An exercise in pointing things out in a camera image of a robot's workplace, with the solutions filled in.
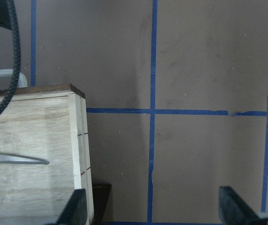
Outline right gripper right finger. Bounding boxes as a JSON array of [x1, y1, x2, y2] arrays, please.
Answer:
[[218, 186, 263, 225]]

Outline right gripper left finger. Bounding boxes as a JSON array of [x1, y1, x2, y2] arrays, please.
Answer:
[[55, 189, 88, 225]]

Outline orange grey scissors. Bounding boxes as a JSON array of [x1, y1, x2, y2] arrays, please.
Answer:
[[0, 154, 49, 165]]

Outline white drawer handle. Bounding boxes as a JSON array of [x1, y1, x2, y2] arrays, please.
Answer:
[[0, 69, 28, 88]]

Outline black braided cable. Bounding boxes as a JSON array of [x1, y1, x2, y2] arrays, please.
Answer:
[[0, 0, 21, 129]]

